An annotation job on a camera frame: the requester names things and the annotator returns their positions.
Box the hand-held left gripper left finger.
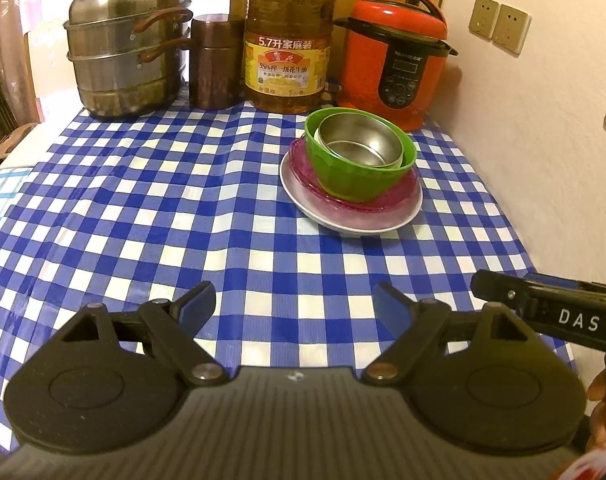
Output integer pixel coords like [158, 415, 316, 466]
[53, 281, 231, 386]

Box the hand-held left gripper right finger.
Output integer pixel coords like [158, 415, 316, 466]
[363, 281, 531, 383]

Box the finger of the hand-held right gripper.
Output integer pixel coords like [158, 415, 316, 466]
[470, 270, 534, 317]
[523, 271, 606, 298]

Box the white ceramic plate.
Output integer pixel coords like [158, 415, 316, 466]
[279, 150, 424, 235]

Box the large purple glass plate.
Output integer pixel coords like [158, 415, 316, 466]
[289, 136, 420, 213]

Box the green plastic bowl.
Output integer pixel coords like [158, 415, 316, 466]
[304, 107, 418, 201]

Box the cream plastic bowl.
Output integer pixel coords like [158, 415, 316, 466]
[313, 114, 406, 170]

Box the stainless steel bowl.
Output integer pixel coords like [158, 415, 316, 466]
[317, 112, 405, 168]

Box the person's right hand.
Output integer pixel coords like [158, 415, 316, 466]
[586, 370, 606, 456]

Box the blue white checked tablecloth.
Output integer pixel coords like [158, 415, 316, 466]
[0, 85, 579, 456]

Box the brown metal canister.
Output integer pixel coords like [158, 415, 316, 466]
[189, 14, 246, 110]

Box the tan curved object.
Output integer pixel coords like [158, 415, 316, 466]
[0, 122, 38, 161]

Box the red electric pressure cooker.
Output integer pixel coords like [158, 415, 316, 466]
[333, 0, 459, 132]

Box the stainless steel steamer pot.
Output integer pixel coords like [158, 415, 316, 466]
[65, 0, 194, 121]

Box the large cooking oil bottle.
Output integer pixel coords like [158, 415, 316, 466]
[243, 0, 336, 115]

